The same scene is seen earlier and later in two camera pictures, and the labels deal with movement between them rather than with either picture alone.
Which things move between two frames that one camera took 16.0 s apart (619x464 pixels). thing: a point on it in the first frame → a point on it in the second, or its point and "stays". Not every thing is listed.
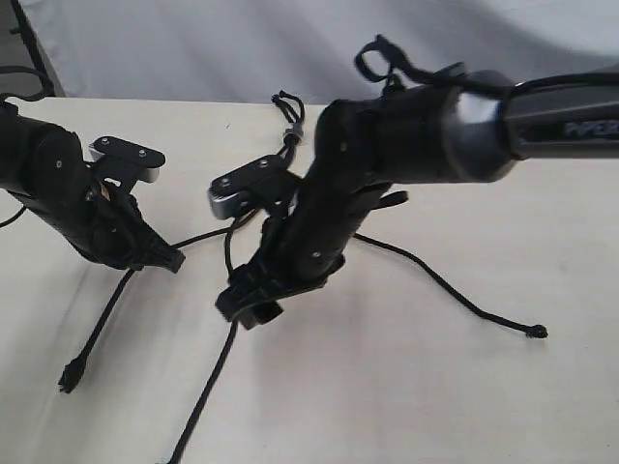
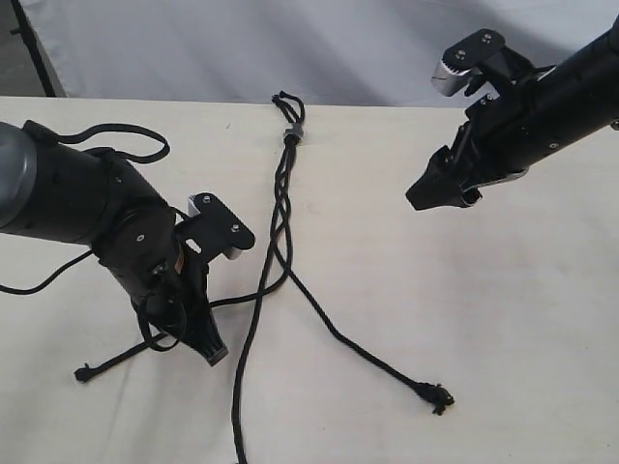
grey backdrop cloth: x=248 y=51 stays
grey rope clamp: x=297 y=130 stays
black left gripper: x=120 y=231 → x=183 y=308
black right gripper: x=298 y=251 → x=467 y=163
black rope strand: x=280 y=97 → x=301 y=112
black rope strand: x=533 y=331 → x=438 y=396
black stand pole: x=24 y=28 stays
